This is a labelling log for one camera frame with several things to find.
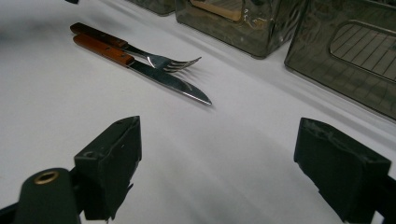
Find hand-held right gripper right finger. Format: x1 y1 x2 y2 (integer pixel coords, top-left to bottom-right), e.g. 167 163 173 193
293 117 392 224

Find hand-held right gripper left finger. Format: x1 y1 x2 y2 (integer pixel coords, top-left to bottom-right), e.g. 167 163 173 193
74 115 143 222

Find translucent grey plastic bin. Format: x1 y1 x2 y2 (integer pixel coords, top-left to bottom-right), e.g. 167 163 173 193
283 0 396 120
125 0 177 17
174 0 307 60

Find wooden-handled metal knife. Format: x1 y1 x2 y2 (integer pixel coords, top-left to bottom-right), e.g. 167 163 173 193
73 33 213 106

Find wooden-handled metal fork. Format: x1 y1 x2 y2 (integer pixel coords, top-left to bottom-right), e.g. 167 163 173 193
69 21 203 74

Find pale wooden-handled utensil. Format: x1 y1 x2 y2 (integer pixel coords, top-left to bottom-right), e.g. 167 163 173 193
190 0 244 22

